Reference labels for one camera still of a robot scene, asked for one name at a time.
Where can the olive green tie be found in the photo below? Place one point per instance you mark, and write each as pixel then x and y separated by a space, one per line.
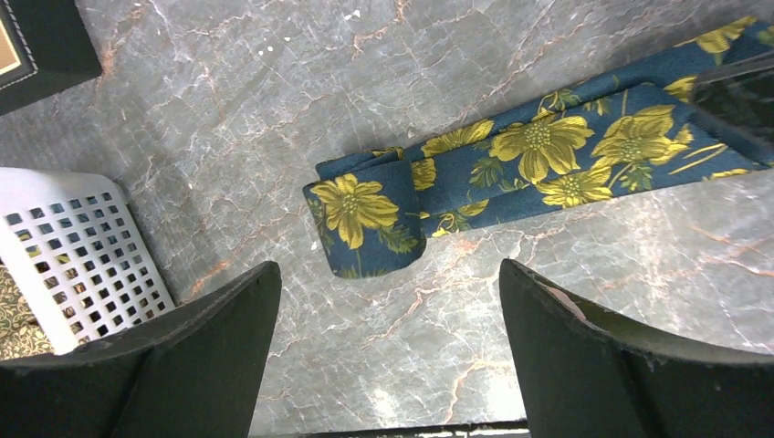
pixel 21 335

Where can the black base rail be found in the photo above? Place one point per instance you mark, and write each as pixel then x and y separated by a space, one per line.
pixel 463 430

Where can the white plastic basket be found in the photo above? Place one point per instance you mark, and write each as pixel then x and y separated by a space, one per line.
pixel 70 243

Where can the navy yellow floral tie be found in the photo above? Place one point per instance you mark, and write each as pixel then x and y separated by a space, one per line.
pixel 628 130

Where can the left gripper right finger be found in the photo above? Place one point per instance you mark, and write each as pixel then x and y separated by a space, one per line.
pixel 587 371

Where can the wooden tie organizer box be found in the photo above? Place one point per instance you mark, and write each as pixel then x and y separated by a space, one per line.
pixel 45 49

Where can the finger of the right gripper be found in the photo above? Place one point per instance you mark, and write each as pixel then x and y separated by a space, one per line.
pixel 734 104

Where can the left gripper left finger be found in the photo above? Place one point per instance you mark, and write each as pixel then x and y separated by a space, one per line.
pixel 192 372

